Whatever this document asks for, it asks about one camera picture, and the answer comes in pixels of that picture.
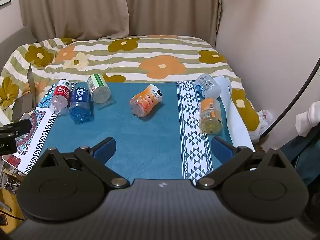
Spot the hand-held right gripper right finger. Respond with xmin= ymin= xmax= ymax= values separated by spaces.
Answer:
xmin=196 ymin=137 xmax=288 ymax=190

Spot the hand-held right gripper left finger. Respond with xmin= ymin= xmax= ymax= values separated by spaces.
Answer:
xmin=37 ymin=137 xmax=130 ymax=189

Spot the orange cartoon label bottle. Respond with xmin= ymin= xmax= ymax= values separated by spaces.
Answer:
xmin=129 ymin=84 xmax=163 ymax=118

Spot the grey laptop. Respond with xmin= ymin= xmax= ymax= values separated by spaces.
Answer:
xmin=11 ymin=63 xmax=38 ymax=122

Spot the orange label clear bottle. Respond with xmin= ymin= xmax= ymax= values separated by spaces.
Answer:
xmin=199 ymin=98 xmax=223 ymax=135

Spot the blue towel with triangle band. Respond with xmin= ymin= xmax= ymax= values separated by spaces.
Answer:
xmin=43 ymin=81 xmax=235 ymax=183

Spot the pink white plastic bag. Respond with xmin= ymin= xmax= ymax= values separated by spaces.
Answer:
xmin=249 ymin=109 xmax=275 ymax=143

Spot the blue drink bottle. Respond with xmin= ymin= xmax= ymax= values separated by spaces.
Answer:
xmin=68 ymin=82 xmax=92 ymax=124

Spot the red label water bottle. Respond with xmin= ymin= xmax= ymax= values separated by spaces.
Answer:
xmin=49 ymin=79 xmax=72 ymax=116

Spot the green label clear bottle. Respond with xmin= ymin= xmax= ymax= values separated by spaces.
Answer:
xmin=87 ymin=73 xmax=111 ymax=104

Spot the pale blue label bottle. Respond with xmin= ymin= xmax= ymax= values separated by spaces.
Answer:
xmin=195 ymin=73 xmax=222 ymax=99

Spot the yellow wooden object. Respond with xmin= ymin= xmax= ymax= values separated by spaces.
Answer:
xmin=0 ymin=187 xmax=26 ymax=228

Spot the person's jeans leg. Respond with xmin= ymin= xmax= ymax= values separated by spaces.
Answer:
xmin=280 ymin=129 xmax=320 ymax=187

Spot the grey sofa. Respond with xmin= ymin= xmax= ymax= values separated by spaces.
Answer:
xmin=0 ymin=25 xmax=38 ymax=53

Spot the floral striped blanket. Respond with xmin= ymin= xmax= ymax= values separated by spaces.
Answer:
xmin=0 ymin=35 xmax=262 ymax=141

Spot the beige curtain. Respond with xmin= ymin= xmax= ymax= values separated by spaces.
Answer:
xmin=17 ymin=0 xmax=223 ymax=48

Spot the black cable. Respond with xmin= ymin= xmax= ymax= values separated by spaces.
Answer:
xmin=260 ymin=57 xmax=320 ymax=138

